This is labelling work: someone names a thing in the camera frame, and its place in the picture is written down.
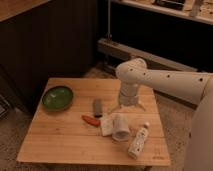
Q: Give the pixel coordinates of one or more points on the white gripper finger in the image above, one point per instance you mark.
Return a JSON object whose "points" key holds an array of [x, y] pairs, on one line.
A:
{"points": [[114, 109], [141, 106]]}

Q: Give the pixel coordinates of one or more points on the white ceramic cup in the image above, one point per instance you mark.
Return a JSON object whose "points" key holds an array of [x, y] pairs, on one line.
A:
{"points": [[121, 131]]}

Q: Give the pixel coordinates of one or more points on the vertical metal pole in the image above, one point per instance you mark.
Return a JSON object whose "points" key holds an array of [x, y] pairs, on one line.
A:
{"points": [[108, 20]]}

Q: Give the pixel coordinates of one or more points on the grey metal rail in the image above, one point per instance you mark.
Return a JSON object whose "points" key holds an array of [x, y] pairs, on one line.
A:
{"points": [[146, 56]]}

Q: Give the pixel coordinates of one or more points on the white patterned bottle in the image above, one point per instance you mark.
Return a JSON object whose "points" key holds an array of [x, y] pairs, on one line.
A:
{"points": [[138, 142]]}

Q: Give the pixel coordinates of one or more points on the orange carrot toy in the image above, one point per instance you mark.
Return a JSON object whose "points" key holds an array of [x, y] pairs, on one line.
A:
{"points": [[91, 121]]}

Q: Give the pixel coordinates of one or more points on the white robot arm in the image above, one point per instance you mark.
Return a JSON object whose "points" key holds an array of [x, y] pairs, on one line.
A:
{"points": [[199, 153]]}

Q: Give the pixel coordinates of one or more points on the green ceramic bowl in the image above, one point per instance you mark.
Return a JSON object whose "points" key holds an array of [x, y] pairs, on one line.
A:
{"points": [[57, 98]]}

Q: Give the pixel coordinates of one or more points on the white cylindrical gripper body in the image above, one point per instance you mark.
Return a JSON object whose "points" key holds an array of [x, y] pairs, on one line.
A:
{"points": [[128, 99]]}

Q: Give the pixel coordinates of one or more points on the wooden board table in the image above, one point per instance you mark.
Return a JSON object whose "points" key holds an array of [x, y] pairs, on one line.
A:
{"points": [[63, 137]]}

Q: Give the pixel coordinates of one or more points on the white folded cloth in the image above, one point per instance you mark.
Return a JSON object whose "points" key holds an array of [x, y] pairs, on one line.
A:
{"points": [[106, 124]]}

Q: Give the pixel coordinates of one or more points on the wooden shelf with clutter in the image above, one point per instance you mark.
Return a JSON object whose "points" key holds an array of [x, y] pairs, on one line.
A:
{"points": [[194, 10]]}

